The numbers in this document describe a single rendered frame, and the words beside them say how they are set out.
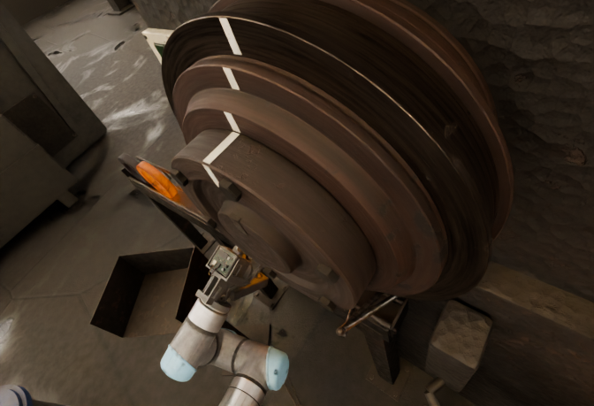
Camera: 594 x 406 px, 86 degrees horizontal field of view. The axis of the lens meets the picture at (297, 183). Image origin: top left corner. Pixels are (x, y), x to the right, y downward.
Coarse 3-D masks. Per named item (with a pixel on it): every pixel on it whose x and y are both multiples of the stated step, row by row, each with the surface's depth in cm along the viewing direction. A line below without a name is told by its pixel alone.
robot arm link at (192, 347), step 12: (192, 324) 65; (180, 336) 65; (192, 336) 64; (204, 336) 65; (168, 348) 66; (180, 348) 64; (192, 348) 64; (204, 348) 66; (216, 348) 70; (168, 360) 64; (180, 360) 63; (192, 360) 64; (204, 360) 67; (168, 372) 63; (180, 372) 63; (192, 372) 65
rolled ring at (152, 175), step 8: (136, 168) 127; (144, 168) 120; (152, 168) 120; (144, 176) 130; (152, 176) 119; (160, 176) 120; (152, 184) 133; (160, 184) 121; (168, 184) 122; (160, 192) 135; (168, 192) 124; (176, 192) 128
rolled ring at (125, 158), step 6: (120, 156) 134; (126, 156) 132; (120, 162) 139; (126, 162) 131; (132, 162) 131; (138, 162) 132; (126, 168) 142; (132, 168) 133; (132, 174) 146; (138, 174) 145; (144, 180) 143; (150, 186) 139
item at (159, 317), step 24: (120, 264) 98; (144, 264) 103; (168, 264) 102; (192, 264) 90; (120, 288) 97; (144, 288) 104; (168, 288) 101; (192, 288) 89; (96, 312) 88; (120, 312) 96; (144, 312) 98; (168, 312) 95; (120, 336) 94; (264, 336) 142
